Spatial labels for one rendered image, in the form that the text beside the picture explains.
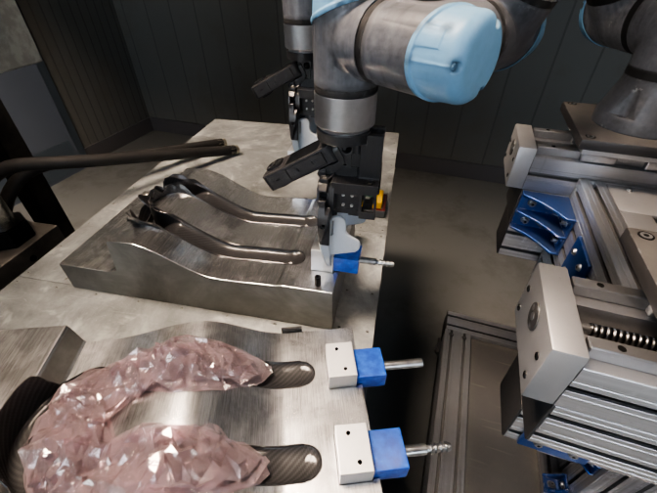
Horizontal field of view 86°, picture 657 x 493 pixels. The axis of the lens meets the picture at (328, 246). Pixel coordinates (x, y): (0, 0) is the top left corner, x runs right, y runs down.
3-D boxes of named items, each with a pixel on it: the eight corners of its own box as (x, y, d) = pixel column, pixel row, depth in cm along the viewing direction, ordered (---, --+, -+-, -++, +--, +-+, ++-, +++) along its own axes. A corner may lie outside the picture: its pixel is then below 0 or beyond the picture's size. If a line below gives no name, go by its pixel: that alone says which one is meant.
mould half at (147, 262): (354, 237, 79) (357, 183, 71) (331, 330, 60) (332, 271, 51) (152, 211, 87) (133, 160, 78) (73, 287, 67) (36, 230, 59)
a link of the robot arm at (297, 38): (278, 24, 61) (290, 19, 68) (280, 54, 64) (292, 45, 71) (320, 26, 60) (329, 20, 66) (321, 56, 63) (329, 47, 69)
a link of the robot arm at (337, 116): (306, 97, 39) (322, 77, 46) (308, 137, 42) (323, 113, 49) (373, 102, 38) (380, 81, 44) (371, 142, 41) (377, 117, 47)
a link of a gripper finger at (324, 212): (327, 249, 50) (329, 190, 46) (316, 248, 50) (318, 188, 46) (332, 236, 54) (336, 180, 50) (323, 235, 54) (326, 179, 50)
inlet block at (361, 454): (438, 433, 44) (448, 413, 41) (453, 479, 40) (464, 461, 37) (333, 444, 43) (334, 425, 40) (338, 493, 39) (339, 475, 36)
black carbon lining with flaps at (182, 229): (322, 224, 71) (321, 182, 65) (301, 279, 59) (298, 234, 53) (164, 204, 77) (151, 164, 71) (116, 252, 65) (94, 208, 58)
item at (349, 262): (392, 267, 61) (396, 242, 57) (390, 287, 57) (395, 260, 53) (317, 256, 63) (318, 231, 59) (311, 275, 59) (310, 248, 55)
